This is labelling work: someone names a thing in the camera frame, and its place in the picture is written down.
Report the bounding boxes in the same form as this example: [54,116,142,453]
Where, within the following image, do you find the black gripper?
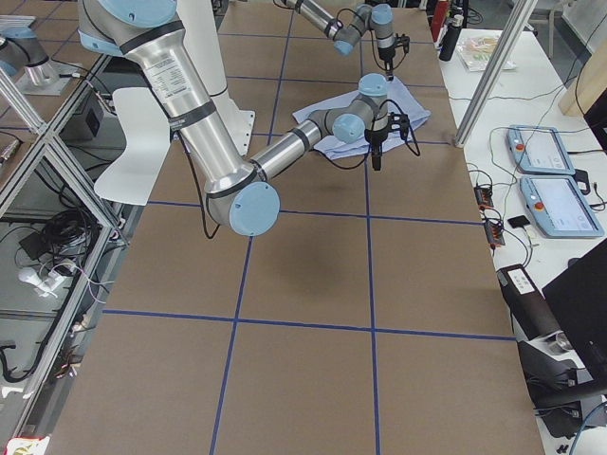
[377,34,409,80]
[364,112,409,171]

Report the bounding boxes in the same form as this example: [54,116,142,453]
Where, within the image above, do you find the blue white striped shirt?
[293,77,431,160]

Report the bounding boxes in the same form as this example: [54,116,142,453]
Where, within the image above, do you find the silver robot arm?
[78,1,410,236]
[274,0,410,81]

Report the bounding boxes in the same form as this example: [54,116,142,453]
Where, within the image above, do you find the black water bottle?
[438,14,465,62]

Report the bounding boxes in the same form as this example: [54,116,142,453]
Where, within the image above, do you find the clear plastic snack bag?
[456,35,499,72]

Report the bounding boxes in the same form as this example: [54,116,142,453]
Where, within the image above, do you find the upper teach pendant tablet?
[506,125,575,176]

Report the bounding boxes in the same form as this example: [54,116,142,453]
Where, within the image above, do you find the teach pendant tablet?
[519,175,604,239]
[506,125,575,176]

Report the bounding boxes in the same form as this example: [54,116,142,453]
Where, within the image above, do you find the lower teach pendant tablet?
[519,175,604,239]

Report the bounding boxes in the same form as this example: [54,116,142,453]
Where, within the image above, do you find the black computer monitor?
[543,242,606,378]

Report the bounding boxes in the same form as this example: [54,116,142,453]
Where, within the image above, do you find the grey aluminium frame post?
[453,0,538,148]

